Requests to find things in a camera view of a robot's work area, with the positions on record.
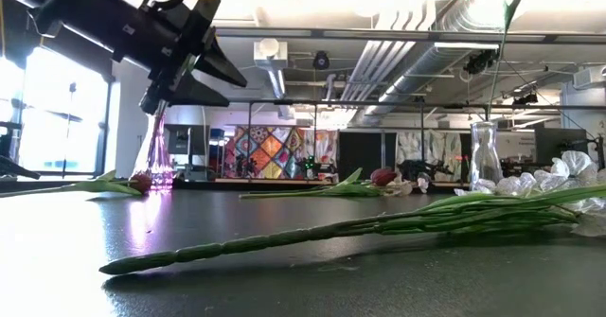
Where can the clear smooth glass vase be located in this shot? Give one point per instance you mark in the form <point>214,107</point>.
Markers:
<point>484,161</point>

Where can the purple glass vase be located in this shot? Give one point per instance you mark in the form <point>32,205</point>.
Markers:
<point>158,165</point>

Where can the black computer monitor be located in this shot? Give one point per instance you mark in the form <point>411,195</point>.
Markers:
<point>182,139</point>
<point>561,144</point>

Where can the white floral hanging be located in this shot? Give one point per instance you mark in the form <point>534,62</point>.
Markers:
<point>445,146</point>

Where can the black partition panel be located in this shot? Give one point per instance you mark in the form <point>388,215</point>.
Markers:
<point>364,153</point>

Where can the black overhead camera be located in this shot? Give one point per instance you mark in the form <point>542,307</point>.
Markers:
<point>321,60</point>

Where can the silver spiral air duct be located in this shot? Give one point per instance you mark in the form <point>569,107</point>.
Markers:
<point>426,66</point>

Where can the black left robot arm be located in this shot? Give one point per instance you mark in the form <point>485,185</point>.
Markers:
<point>28,5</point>

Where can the black pipe frame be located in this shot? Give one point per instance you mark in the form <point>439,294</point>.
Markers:
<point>360,103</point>

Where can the white ceiling pipes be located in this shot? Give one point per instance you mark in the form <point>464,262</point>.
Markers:
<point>379,61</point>

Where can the black ceiling spotlight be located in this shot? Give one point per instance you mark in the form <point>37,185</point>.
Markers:
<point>480,61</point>

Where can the grey rig crossbar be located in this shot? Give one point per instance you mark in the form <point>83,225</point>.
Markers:
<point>379,34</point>

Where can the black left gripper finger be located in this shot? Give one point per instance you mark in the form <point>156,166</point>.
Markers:
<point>194,94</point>
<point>218,64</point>

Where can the white wall unit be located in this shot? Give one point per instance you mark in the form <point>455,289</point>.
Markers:
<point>589,76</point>

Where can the colourful patterned quilt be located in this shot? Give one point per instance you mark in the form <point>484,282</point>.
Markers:
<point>272,151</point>

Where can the white ceiling device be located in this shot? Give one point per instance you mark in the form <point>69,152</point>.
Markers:
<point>270,52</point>

